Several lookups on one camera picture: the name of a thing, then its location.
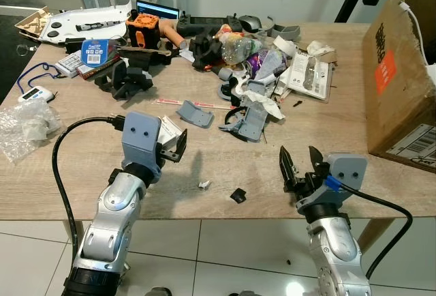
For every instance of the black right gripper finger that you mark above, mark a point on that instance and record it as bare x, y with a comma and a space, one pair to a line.
289, 170
317, 163

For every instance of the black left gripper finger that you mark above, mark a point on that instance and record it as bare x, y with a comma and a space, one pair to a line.
182, 147

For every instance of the white printed card package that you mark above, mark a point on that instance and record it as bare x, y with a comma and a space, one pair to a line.
169, 131

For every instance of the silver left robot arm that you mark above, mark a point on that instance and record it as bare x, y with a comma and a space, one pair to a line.
109, 221

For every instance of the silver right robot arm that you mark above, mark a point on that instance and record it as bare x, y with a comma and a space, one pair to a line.
337, 248

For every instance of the flat grey plastic part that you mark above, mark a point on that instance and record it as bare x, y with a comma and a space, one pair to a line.
194, 114

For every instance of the red and white thin stick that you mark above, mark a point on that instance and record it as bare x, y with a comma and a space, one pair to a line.
191, 104

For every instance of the small black plastic piece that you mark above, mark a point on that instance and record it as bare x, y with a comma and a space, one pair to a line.
238, 196

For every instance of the small black screw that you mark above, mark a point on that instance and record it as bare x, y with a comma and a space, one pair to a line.
298, 103

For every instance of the black plastic gripper assembly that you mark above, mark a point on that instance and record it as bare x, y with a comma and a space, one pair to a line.
126, 79

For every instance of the white blister package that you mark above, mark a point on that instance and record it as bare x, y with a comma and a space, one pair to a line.
308, 76

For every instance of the brown cardboard box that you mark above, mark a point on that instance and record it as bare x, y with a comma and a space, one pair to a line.
395, 98

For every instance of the purple foil wrapper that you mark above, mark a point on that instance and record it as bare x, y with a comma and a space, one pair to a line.
262, 65

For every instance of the clear plastic bottle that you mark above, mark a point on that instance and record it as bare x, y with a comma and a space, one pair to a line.
240, 49

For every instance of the crumpled white paper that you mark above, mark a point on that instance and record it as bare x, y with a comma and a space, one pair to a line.
320, 48

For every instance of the package with round blue label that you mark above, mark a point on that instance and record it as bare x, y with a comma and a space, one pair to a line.
95, 52

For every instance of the orange and black cube device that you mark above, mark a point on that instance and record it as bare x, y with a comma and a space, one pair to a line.
144, 28

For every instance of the black handheld controller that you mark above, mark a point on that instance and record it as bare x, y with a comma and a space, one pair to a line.
204, 24

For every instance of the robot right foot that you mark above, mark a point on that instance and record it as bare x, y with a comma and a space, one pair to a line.
244, 293

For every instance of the small white keypad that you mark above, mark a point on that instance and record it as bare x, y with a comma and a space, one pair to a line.
68, 64

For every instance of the grey curved band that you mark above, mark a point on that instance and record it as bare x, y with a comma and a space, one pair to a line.
286, 31

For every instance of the black laptop with blue screen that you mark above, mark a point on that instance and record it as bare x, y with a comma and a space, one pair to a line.
157, 11

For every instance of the clear crumpled plastic bag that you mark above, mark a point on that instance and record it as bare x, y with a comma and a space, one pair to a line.
27, 129

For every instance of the small white digital timer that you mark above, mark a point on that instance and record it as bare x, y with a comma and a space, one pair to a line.
35, 94

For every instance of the grey computer mouse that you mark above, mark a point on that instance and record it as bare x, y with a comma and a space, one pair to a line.
251, 22

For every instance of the white robot shell panel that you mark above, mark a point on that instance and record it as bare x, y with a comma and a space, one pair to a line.
75, 22

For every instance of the light wooden tray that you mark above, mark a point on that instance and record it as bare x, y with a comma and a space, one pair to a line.
30, 22

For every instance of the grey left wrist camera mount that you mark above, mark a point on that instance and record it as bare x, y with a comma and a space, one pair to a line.
140, 136

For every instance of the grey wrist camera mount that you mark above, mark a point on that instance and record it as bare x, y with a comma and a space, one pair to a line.
140, 136
349, 168

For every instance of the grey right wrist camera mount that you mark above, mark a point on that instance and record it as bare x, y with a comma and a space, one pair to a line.
349, 168

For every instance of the grey bracket with white tissue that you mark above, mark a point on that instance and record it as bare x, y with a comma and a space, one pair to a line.
253, 119

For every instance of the black printed bracket part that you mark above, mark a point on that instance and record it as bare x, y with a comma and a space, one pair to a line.
204, 50

